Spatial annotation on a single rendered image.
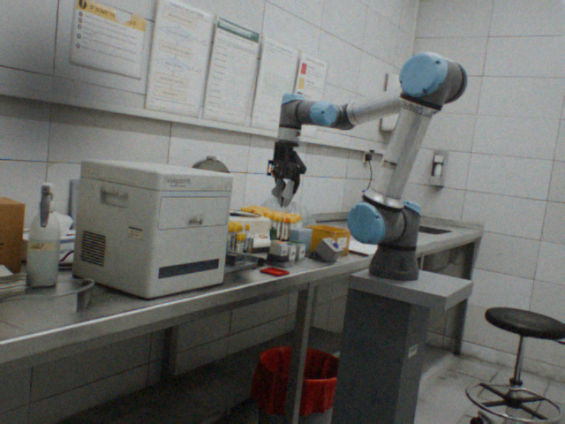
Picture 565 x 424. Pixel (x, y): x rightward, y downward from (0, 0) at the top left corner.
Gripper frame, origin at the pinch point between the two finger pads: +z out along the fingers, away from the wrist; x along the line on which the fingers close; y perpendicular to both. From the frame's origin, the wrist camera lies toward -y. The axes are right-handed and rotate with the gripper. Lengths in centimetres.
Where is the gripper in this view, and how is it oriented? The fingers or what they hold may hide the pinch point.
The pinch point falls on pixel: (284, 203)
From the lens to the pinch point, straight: 186.0
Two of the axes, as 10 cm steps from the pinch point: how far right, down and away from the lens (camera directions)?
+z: -1.1, 9.9, 1.0
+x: 8.3, 1.5, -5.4
